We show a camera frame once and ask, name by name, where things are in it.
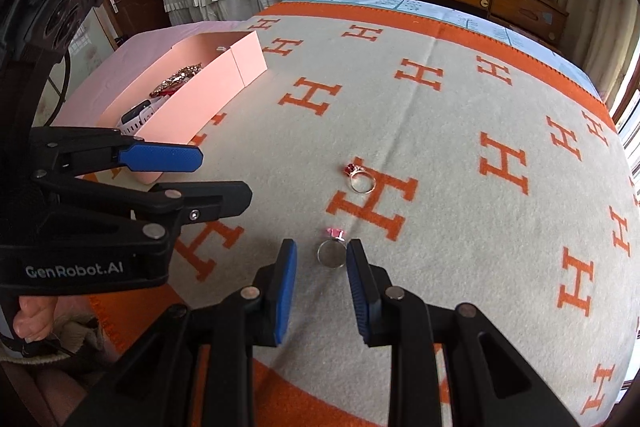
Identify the gold ornate brooch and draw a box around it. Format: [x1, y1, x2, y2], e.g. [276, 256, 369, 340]
[150, 63, 203, 96]

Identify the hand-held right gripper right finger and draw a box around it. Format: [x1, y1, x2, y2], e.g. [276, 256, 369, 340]
[346, 239, 581, 427]

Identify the window frame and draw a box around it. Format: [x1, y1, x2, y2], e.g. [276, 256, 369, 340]
[607, 72, 640, 148]

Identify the red stone silver ring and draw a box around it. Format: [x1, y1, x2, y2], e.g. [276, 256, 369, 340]
[341, 163, 377, 194]

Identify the black cable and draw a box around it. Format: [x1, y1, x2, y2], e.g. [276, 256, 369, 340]
[45, 49, 72, 128]

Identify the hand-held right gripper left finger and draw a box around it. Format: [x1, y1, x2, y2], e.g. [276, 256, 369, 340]
[65, 239, 299, 427]

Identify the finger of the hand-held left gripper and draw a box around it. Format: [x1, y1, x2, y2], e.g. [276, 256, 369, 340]
[30, 128, 204, 178]
[32, 173, 254, 241]

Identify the person's left hand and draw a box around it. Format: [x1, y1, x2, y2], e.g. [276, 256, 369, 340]
[14, 296, 57, 344]

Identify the pink stone silver ring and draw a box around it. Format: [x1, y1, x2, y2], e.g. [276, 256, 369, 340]
[316, 228, 348, 269]

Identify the orange and grey lettered blanket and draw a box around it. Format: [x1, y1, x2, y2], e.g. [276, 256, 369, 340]
[82, 1, 640, 427]

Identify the pink jewelry box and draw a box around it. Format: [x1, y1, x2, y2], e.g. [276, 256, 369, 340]
[95, 31, 268, 185]

